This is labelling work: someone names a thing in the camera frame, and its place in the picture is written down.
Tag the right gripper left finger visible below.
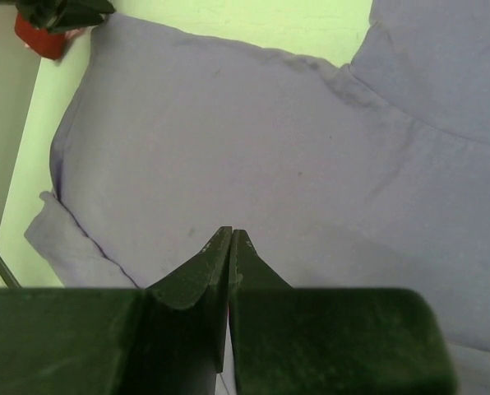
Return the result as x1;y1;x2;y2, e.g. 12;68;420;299
0;227;232;394

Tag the red t shirt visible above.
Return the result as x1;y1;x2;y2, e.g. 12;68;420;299
14;13;67;60

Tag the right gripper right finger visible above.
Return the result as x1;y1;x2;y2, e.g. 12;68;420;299
229;230;458;394

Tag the lavender t shirt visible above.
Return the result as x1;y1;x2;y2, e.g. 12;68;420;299
25;1;490;394

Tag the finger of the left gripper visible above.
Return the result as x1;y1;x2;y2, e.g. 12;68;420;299
16;0;116;33

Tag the pink t shirt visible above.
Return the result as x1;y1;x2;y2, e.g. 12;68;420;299
23;29;82;53

